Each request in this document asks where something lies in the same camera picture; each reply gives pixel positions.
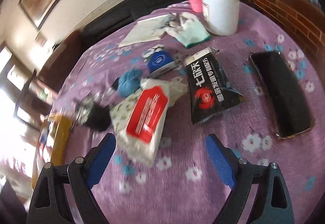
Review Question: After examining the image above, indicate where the white plastic tub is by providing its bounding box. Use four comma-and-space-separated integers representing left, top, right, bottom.
202, 0, 240, 36

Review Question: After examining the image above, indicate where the white green work glove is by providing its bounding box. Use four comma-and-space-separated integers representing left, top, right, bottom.
165, 12, 211, 48

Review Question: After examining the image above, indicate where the black cup with cables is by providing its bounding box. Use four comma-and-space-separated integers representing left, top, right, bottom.
73, 94, 111, 132

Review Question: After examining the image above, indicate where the floral white tissue pack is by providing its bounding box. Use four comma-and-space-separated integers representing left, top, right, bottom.
110, 76, 188, 135

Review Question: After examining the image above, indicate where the black leather sofa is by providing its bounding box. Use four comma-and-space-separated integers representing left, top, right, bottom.
81, 0, 185, 49

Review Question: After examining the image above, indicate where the dark wooden chair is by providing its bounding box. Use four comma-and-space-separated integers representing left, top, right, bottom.
13, 69, 58, 131

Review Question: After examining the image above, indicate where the white paper booklet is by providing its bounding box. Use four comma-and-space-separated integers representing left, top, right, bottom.
118, 13, 177, 47

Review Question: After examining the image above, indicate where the yellow cardboard box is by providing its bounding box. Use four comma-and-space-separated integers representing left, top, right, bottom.
31, 114, 73, 189

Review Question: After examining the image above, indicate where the blue towel bundle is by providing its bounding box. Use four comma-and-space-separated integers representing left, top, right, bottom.
112, 69, 143, 97

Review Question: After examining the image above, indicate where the black crab print packet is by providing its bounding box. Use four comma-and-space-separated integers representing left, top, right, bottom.
184, 47, 244, 124

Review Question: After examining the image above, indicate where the blue Vinda tissue pack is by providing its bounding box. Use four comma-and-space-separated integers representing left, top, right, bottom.
142, 45, 176, 78

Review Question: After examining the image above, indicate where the red white tissue pack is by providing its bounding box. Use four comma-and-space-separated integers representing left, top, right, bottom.
116, 84, 170, 167

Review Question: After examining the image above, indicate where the purple floral tablecloth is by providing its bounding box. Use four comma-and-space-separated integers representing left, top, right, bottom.
49, 0, 325, 224

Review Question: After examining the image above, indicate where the black smartphone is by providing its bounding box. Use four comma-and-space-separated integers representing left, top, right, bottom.
249, 51, 312, 139

